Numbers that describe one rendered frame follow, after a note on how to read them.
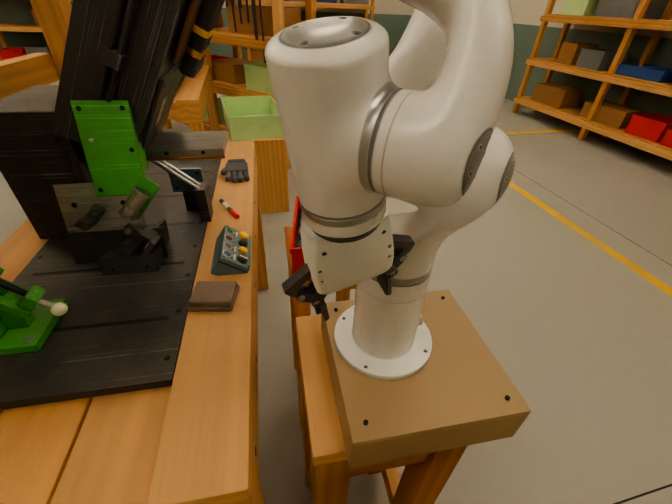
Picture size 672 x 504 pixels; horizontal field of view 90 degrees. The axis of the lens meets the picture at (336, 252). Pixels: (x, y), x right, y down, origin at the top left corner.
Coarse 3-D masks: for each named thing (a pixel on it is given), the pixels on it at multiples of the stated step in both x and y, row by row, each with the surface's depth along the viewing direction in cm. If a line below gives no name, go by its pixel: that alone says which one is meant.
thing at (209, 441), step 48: (240, 144) 161; (240, 192) 122; (240, 288) 82; (192, 336) 70; (240, 336) 70; (192, 384) 61; (240, 384) 61; (192, 432) 54; (240, 432) 55; (192, 480) 49; (240, 480) 49
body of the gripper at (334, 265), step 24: (384, 216) 34; (312, 240) 33; (336, 240) 32; (360, 240) 34; (384, 240) 36; (312, 264) 36; (336, 264) 36; (360, 264) 37; (384, 264) 40; (336, 288) 40
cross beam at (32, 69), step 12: (12, 60) 108; (24, 60) 111; (36, 60) 116; (48, 60) 123; (0, 72) 100; (12, 72) 105; (24, 72) 110; (36, 72) 116; (48, 72) 122; (0, 84) 100; (12, 84) 104; (24, 84) 110; (36, 84) 115; (48, 84) 122; (0, 96) 99
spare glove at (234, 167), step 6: (228, 162) 138; (234, 162) 137; (240, 162) 137; (246, 162) 138; (228, 168) 132; (234, 168) 132; (240, 168) 133; (246, 168) 133; (222, 174) 132; (228, 174) 128; (234, 174) 128; (240, 174) 129; (246, 174) 129; (228, 180) 127; (234, 180) 126; (240, 180) 126; (246, 180) 128
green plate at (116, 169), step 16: (80, 112) 74; (96, 112) 74; (112, 112) 75; (128, 112) 75; (80, 128) 75; (96, 128) 75; (112, 128) 76; (128, 128) 77; (96, 144) 77; (112, 144) 77; (128, 144) 78; (96, 160) 78; (112, 160) 78; (128, 160) 79; (144, 160) 85; (96, 176) 79; (112, 176) 79; (128, 176) 80; (144, 176) 81; (96, 192) 80; (112, 192) 81; (128, 192) 81
